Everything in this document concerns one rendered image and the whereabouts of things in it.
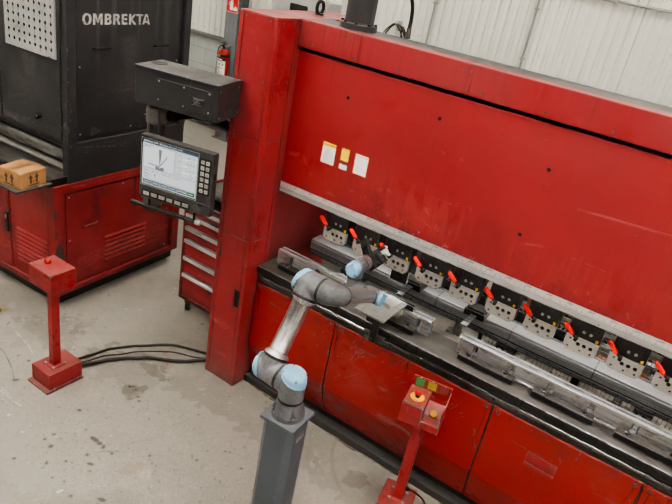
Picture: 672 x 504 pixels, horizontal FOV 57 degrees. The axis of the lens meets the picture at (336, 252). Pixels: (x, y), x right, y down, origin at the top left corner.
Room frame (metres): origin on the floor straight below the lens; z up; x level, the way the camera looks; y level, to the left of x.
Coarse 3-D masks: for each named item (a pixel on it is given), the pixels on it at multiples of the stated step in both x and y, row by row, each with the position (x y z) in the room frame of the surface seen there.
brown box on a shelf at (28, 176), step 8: (24, 160) 3.66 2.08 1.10; (0, 168) 3.49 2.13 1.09; (8, 168) 3.48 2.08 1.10; (16, 168) 3.50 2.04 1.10; (24, 168) 3.53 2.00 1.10; (32, 168) 3.56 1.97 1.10; (40, 168) 3.59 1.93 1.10; (0, 176) 3.49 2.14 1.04; (8, 176) 3.46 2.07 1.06; (16, 176) 3.45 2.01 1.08; (24, 176) 3.46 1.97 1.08; (32, 176) 3.52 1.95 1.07; (40, 176) 3.57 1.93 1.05; (0, 184) 3.47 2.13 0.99; (8, 184) 3.47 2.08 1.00; (16, 184) 3.44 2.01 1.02; (24, 184) 3.46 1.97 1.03; (32, 184) 3.51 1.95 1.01; (40, 184) 3.58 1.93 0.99; (48, 184) 3.60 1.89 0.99; (16, 192) 3.40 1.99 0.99
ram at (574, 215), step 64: (320, 64) 3.31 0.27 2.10; (320, 128) 3.28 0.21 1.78; (384, 128) 3.10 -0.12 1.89; (448, 128) 2.93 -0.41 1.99; (512, 128) 2.79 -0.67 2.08; (576, 128) 2.73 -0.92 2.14; (320, 192) 3.25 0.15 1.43; (384, 192) 3.06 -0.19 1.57; (448, 192) 2.89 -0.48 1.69; (512, 192) 2.75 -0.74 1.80; (576, 192) 2.62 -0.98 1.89; (640, 192) 2.50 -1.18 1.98; (512, 256) 2.70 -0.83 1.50; (576, 256) 2.57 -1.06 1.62; (640, 256) 2.45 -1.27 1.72; (640, 320) 2.40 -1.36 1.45
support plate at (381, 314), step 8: (360, 304) 2.85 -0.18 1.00; (368, 304) 2.87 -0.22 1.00; (400, 304) 2.93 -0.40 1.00; (360, 312) 2.78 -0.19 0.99; (368, 312) 2.78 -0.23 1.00; (376, 312) 2.80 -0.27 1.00; (384, 312) 2.82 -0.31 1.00; (392, 312) 2.83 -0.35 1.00; (376, 320) 2.74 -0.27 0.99; (384, 320) 2.74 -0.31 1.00
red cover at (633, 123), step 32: (320, 32) 3.31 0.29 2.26; (352, 32) 3.22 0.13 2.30; (384, 64) 3.11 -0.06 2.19; (416, 64) 3.03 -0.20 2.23; (448, 64) 2.95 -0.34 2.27; (480, 64) 2.93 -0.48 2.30; (480, 96) 2.86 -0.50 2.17; (512, 96) 2.79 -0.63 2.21; (544, 96) 2.73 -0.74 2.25; (576, 96) 2.66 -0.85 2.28; (608, 128) 2.58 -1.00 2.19; (640, 128) 2.53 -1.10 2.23
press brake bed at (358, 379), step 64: (256, 320) 3.27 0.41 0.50; (320, 320) 3.05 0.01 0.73; (256, 384) 3.24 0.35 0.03; (320, 384) 3.01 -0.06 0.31; (384, 384) 2.81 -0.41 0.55; (448, 384) 2.64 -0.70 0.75; (384, 448) 2.84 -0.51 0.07; (448, 448) 2.59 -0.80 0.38; (512, 448) 2.44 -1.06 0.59; (576, 448) 2.32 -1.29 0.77
